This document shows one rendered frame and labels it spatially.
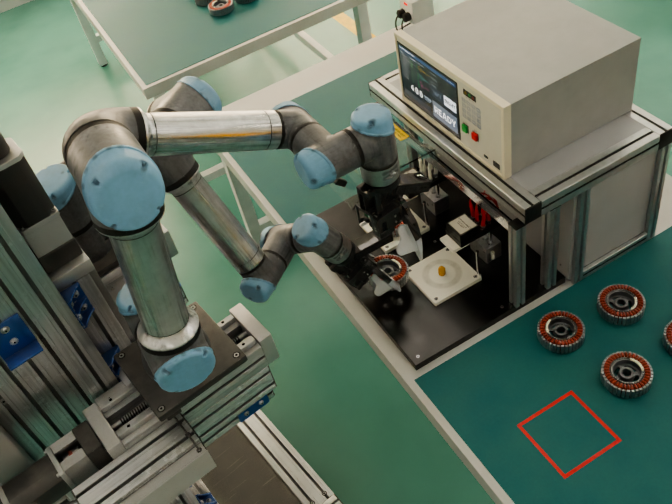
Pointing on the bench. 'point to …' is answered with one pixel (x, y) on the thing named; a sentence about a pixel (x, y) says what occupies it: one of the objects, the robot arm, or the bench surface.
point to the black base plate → (469, 327)
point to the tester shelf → (551, 166)
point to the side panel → (618, 214)
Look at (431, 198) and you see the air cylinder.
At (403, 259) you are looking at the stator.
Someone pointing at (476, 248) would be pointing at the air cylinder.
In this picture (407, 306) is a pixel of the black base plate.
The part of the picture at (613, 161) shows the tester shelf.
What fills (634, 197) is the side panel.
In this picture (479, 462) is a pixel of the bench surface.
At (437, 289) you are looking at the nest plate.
